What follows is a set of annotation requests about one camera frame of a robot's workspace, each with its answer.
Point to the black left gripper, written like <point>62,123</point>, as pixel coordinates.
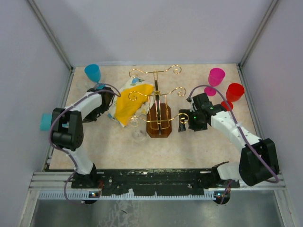
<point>90,118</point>

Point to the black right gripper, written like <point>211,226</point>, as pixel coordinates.
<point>195,127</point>

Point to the blue front wine glass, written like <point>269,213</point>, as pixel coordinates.
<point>93,73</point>

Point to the blue wine glass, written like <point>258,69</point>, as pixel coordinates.
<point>45,122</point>
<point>93,73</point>

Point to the clear wine glass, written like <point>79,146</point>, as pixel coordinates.
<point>138,129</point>
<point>83,85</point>

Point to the magenta wine glass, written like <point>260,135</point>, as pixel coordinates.
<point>216,76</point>

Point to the red wine glass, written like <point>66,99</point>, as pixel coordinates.
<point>234,92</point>

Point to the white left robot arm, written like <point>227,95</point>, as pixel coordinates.
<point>66,132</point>

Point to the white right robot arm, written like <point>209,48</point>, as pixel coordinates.
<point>258,161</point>

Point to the yellow white patterned cloth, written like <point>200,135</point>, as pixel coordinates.
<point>133,101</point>

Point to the gold wire wine glass rack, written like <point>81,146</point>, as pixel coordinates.
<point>158,119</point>

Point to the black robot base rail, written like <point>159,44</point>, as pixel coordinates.
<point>150,182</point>

